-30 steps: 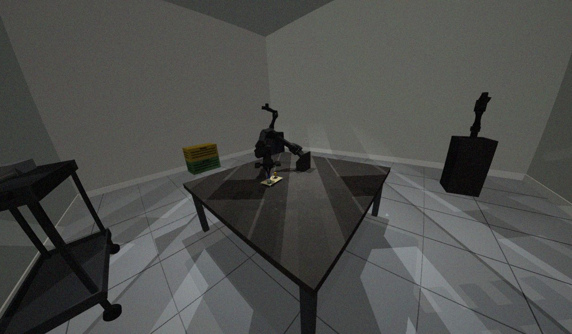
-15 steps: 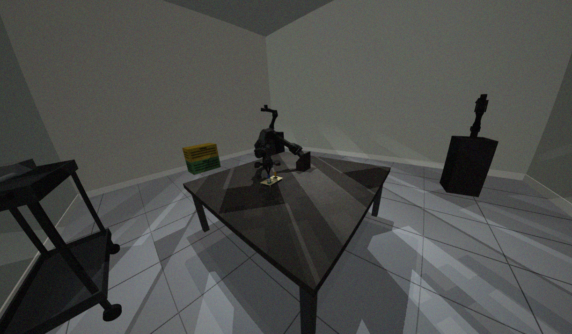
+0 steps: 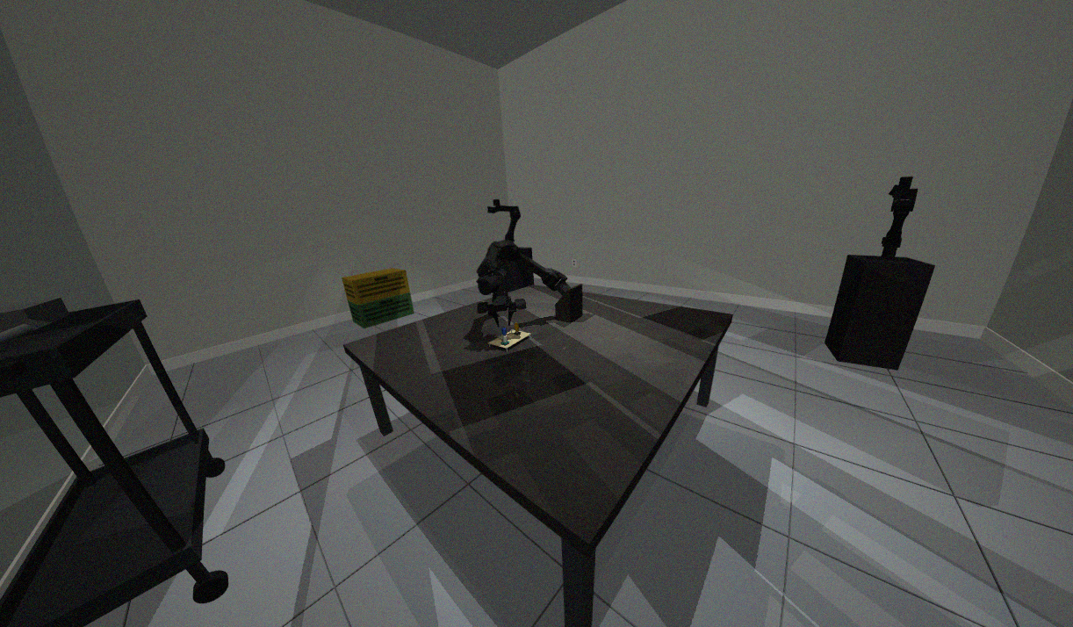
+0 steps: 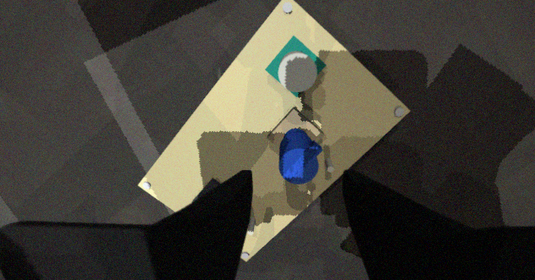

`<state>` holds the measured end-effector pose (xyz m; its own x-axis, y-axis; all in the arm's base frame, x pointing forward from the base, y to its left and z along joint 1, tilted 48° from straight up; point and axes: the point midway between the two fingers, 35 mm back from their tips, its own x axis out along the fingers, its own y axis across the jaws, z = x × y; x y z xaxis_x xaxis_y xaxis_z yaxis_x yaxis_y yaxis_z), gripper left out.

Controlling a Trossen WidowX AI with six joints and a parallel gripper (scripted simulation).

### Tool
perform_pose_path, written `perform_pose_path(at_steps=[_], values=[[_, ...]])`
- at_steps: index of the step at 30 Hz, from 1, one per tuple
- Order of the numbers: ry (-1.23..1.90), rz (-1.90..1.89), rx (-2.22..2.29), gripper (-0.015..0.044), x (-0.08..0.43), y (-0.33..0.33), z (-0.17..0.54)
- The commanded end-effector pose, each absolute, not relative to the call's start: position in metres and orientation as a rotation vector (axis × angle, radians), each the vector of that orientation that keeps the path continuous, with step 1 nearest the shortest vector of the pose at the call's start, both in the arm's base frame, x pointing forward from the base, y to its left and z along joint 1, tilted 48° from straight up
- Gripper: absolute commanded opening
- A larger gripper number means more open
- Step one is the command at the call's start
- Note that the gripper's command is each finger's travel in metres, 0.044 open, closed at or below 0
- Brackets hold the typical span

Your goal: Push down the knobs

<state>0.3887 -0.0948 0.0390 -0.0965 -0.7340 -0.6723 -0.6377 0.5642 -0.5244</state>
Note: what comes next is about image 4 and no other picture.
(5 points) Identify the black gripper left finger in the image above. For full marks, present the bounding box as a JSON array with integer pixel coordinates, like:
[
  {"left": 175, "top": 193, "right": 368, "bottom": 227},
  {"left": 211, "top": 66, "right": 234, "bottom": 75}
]
[{"left": 0, "top": 170, "right": 253, "bottom": 280}]

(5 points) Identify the pale yellow circuit board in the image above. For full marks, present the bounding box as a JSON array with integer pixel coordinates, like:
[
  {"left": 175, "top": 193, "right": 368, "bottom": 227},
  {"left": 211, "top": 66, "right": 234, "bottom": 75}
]
[{"left": 138, "top": 0, "right": 410, "bottom": 261}]

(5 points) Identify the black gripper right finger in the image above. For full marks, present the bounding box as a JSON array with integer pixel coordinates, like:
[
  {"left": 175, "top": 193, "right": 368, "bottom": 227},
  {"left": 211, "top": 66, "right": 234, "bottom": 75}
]
[{"left": 342, "top": 170, "right": 535, "bottom": 280}]

